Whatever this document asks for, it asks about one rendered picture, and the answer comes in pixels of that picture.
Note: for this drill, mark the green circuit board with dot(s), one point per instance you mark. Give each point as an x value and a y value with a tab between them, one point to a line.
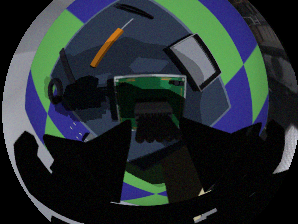
149	87

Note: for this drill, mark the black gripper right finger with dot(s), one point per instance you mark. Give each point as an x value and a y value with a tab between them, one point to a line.
213	151

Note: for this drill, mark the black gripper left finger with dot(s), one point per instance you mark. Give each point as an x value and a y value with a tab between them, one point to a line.
103	159

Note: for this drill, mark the dark blue-grey mat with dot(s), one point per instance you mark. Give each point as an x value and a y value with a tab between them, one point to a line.
141	48

